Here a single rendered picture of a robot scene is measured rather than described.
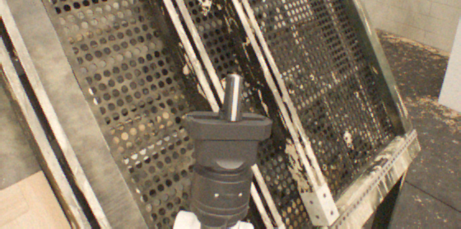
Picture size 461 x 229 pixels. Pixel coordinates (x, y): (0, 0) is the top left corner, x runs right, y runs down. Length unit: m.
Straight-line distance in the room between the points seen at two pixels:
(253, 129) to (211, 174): 0.09
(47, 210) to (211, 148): 0.46
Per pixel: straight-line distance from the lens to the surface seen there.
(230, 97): 0.54
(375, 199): 1.62
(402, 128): 1.90
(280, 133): 1.26
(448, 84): 4.20
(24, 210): 0.90
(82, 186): 0.87
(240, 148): 0.56
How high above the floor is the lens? 1.89
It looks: 29 degrees down
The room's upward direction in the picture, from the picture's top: straight up
